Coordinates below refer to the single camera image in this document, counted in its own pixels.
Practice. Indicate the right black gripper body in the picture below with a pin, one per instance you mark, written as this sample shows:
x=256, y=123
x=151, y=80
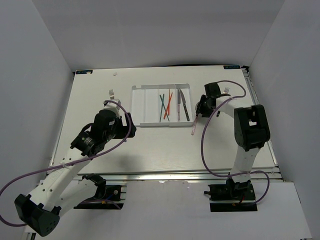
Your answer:
x=203, y=107

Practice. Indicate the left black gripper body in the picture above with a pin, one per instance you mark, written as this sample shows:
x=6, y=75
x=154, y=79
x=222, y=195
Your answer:
x=119, y=130

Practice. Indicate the fork with dark handle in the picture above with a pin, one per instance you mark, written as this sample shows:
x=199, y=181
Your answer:
x=226, y=90

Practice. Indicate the knife with dark handle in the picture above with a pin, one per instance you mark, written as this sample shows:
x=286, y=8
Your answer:
x=184, y=103

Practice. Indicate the spoon with pink handle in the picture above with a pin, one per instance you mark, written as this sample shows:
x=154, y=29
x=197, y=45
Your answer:
x=194, y=124

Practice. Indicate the knife with pink handle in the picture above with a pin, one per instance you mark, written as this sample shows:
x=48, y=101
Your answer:
x=178, y=105

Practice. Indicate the orange chopstick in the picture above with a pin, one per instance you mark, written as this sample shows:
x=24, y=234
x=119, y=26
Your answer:
x=169, y=101
x=165, y=115

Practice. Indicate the fork with teal handle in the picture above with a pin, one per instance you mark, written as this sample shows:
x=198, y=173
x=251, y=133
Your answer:
x=111, y=94

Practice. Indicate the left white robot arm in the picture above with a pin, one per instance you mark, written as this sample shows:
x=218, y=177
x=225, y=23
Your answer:
x=42, y=208

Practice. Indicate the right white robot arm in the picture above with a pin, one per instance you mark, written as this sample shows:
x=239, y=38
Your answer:
x=251, y=129

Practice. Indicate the right corner label sticker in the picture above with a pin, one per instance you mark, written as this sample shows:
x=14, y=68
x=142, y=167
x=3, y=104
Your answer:
x=231, y=67

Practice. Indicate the corner label sticker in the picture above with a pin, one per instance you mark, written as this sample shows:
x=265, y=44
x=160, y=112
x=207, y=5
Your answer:
x=84, y=72
x=231, y=67

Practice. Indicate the white divided utensil tray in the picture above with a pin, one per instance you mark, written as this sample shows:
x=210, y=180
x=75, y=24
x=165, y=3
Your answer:
x=146, y=105

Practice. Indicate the left corner label sticker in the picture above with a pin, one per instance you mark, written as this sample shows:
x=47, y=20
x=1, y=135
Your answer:
x=84, y=72

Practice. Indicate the aluminium rail frame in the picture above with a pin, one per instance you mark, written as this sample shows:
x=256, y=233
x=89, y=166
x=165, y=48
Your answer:
x=156, y=153

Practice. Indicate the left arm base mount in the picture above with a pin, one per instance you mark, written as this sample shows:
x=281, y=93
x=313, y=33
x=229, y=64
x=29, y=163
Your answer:
x=106, y=197

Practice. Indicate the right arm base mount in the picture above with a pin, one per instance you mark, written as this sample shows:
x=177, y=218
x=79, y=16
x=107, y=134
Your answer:
x=223, y=200

